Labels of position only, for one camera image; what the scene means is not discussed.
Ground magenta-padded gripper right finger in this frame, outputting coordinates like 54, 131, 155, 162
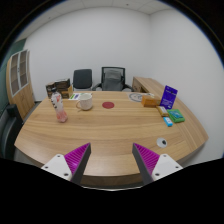
131, 142, 184, 186

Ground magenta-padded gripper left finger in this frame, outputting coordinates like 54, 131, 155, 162
41, 142, 92, 186

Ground clear drink bottle black cap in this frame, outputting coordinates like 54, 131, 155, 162
50, 87, 69, 124

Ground blue small box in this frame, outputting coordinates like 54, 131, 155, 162
162, 116, 174, 128

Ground green flat box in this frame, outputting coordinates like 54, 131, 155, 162
166, 108, 186, 124

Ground tan small box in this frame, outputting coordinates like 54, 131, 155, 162
155, 105, 170, 118

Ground black leather armchair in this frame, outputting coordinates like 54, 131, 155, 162
0, 103, 24, 160

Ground orange small box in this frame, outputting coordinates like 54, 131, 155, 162
140, 94, 158, 108

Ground white patterned mug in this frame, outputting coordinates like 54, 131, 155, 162
75, 92, 94, 112

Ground purple standing card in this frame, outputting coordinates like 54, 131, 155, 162
159, 85, 179, 110

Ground brown cardboard box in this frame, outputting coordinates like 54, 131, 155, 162
61, 85, 74, 99

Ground round grey printed disc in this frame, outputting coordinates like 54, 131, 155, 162
128, 92, 148, 103

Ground flat round red coaster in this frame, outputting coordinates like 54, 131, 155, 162
101, 101, 116, 110

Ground wooden side desk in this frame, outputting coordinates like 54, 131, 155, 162
131, 76, 168, 98

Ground dark printed carton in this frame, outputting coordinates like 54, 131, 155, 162
45, 78, 72, 99

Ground wooden shelf cabinet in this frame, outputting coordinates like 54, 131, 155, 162
5, 48, 36, 120

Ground black office chair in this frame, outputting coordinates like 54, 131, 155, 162
72, 68, 93, 92

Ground round grey cable grommet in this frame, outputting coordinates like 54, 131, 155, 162
156, 137, 169, 149

